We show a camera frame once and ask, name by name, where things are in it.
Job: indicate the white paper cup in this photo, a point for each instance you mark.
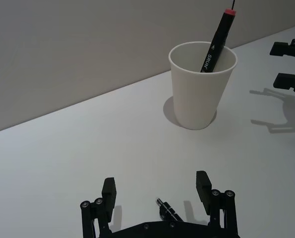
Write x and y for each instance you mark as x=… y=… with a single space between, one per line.
x=194 y=99

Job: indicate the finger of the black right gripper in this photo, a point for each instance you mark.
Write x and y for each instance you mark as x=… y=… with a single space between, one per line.
x=289 y=81
x=288 y=49

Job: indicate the black marker red cap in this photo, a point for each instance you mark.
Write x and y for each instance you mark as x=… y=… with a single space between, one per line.
x=220 y=37

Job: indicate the white table cloth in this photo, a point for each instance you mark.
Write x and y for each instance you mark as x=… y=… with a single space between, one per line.
x=63 y=161

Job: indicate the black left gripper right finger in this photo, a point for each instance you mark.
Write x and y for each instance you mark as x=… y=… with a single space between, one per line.
x=203 y=193

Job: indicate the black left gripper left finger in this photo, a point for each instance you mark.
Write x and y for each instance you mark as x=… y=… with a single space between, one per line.
x=108 y=198

